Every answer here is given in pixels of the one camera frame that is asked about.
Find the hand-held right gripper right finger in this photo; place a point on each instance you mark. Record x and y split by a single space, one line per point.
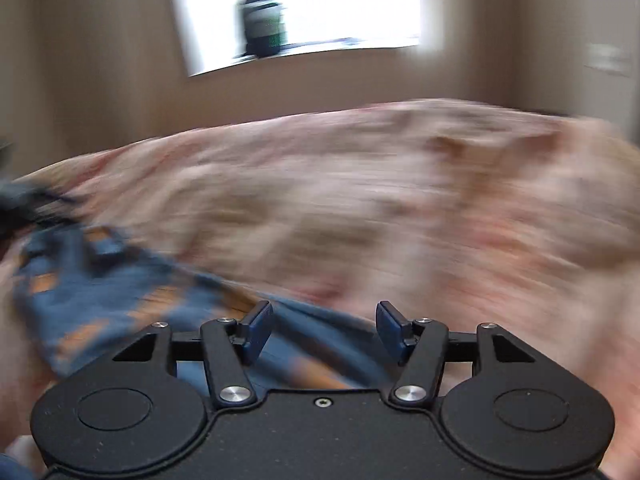
390 331

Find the dark blue backpack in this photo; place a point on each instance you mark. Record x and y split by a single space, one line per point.
261 25

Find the white wall socket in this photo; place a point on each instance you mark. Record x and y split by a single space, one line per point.
607 58

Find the floral pink blanket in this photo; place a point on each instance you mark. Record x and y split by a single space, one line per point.
350 200

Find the beige curtain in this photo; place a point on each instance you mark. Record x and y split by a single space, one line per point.
480 35
100 50

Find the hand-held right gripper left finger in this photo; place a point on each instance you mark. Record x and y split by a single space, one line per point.
257 331

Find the white framed window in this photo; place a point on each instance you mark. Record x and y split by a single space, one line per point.
325 5

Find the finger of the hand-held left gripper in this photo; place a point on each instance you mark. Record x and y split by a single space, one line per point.
25 202

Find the blue printed pants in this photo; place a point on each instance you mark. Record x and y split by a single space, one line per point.
90 285

